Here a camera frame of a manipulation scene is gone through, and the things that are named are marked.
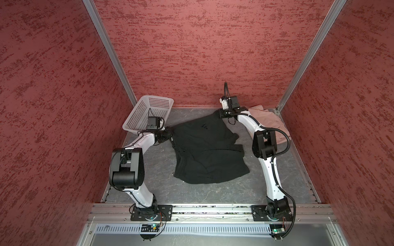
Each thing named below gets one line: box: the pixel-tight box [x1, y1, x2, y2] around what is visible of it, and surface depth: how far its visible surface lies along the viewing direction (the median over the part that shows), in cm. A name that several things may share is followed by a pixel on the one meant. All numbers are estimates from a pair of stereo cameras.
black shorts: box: [170, 110, 251, 184], surface depth 96 cm
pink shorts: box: [248, 104, 289, 145], surface depth 112 cm
